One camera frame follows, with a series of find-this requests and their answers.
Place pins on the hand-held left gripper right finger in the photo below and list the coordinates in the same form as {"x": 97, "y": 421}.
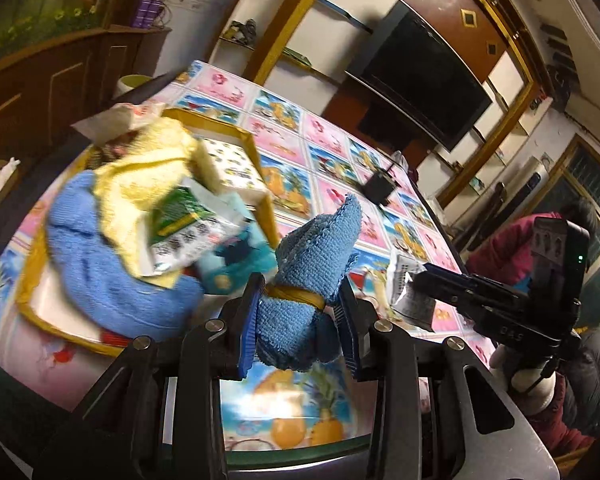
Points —
{"x": 350, "y": 335}

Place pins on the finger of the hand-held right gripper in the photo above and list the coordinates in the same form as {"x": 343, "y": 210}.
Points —
{"x": 470, "y": 280}
{"x": 480, "y": 315}

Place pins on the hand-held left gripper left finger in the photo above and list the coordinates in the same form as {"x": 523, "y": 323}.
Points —
{"x": 247, "y": 330}

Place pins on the white desiccant sachet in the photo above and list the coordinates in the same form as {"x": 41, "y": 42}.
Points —
{"x": 405, "y": 285}

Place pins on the person's right forearm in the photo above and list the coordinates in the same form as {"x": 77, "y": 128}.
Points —
{"x": 535, "y": 390}

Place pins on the light blue tissue pack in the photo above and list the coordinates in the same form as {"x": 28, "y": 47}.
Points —
{"x": 240, "y": 260}

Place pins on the white standing air conditioner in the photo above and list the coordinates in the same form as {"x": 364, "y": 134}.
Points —
{"x": 539, "y": 172}

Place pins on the green white medicine packet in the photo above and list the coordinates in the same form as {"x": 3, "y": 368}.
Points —
{"x": 180, "y": 220}

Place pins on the black motor part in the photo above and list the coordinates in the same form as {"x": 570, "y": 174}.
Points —
{"x": 379, "y": 186}

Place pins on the white plastic bag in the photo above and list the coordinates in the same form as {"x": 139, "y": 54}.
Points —
{"x": 400, "y": 159}

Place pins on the large blue towel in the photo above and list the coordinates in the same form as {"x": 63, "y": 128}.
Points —
{"x": 95, "y": 260}

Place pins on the yellow towel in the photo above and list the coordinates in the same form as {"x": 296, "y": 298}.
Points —
{"x": 145, "y": 170}

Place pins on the black television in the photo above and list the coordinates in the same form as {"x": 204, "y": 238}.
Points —
{"x": 420, "y": 85}

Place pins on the pale green cup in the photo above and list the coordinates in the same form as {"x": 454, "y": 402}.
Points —
{"x": 130, "y": 85}

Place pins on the shoes on shelf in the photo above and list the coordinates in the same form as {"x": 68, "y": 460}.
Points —
{"x": 242, "y": 32}

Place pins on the wooden cabinet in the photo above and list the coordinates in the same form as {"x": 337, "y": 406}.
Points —
{"x": 55, "y": 90}

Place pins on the flower wall painting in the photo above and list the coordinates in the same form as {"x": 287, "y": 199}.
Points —
{"x": 30, "y": 20}

